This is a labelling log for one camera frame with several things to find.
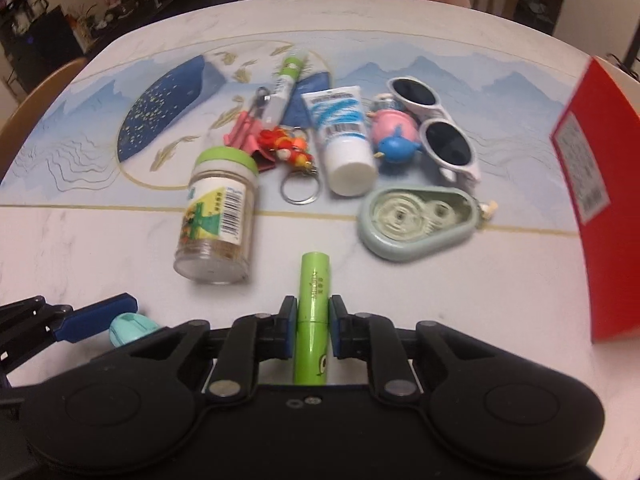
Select teal correction tape dispenser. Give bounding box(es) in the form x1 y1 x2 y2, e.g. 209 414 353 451
357 186 485 265

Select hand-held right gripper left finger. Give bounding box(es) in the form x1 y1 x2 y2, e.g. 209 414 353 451
134 295 300 402

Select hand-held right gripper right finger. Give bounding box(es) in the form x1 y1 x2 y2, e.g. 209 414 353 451
328 295 501 404

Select green white rabbit print tube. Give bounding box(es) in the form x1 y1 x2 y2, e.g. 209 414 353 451
262 54 307 127

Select clear jar with green lid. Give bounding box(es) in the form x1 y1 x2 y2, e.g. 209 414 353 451
173 146 261 286

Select green lip balm tube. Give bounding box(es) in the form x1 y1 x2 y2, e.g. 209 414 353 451
294 251 331 387

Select black cable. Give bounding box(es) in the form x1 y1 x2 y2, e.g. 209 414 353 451
606 52 640 82

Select small teal plastic object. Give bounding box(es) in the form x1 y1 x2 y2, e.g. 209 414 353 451
109 312 162 349

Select red cardboard box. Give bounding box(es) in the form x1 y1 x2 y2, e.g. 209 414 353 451
550 57 640 344

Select pink and blue whale figurine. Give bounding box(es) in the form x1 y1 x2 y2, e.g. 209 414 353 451
369 95 424 166

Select white cream tube blue print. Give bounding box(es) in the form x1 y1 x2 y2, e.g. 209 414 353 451
301 86 379 197

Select keychain with red orange charms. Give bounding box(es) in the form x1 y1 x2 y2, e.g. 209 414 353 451
257 127 321 206

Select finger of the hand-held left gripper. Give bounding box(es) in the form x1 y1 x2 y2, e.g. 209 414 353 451
0 293 139 377

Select dark sideboard cabinet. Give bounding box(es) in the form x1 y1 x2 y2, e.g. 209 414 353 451
0 0 203 93

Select white sunglasses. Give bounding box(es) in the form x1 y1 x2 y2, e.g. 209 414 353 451
387 76 482 185

